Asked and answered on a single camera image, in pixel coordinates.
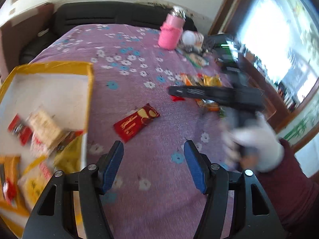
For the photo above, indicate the white round cup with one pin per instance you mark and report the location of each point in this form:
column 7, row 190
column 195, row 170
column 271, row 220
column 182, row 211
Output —
column 188, row 38

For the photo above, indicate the yellow cookie packet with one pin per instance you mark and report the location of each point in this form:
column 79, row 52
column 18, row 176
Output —
column 211, row 80

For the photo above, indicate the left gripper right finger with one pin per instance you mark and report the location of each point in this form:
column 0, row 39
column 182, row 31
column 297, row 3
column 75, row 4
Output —
column 211, row 180

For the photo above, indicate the orange cracker package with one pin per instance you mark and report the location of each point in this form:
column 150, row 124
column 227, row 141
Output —
column 9, row 178

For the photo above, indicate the maroon armchair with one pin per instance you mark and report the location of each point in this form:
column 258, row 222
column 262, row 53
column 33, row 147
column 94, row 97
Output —
column 17, row 32

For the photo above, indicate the small red packet in tray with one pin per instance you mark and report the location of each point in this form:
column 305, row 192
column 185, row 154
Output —
column 20, row 129

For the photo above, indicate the purple floral tablecloth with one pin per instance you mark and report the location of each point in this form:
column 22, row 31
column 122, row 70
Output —
column 153, row 195

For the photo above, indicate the small red candy wrapper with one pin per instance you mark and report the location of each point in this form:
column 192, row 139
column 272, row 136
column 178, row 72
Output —
column 176, row 98

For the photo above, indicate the pink sleeved thermos bottle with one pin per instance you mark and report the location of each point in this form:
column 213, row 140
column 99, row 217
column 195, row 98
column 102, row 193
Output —
column 172, row 28

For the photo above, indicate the black sofa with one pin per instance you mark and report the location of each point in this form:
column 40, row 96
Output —
column 82, row 13

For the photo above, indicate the maroon sleeved right forearm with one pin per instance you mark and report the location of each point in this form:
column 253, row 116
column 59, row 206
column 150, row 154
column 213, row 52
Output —
column 293, row 195

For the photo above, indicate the white gloved right hand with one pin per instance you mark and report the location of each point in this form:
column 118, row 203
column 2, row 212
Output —
column 254, row 147

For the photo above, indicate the green white biscuit packet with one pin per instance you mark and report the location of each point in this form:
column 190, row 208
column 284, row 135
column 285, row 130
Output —
column 197, row 60

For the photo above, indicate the clear yellow cake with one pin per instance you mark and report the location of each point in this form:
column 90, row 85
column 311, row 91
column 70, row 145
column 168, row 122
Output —
column 46, row 133

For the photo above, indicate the yellow cardboard tray box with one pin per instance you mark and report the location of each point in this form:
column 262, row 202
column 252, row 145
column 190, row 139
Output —
column 63, row 90

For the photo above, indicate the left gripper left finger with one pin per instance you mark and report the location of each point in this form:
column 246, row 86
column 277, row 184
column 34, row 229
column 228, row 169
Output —
column 93, row 182

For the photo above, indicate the long red chocolate packet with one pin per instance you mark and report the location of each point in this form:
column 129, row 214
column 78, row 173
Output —
column 128, row 127

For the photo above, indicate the gold green snack packet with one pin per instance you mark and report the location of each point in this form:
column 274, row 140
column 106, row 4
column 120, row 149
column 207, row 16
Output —
column 69, row 160

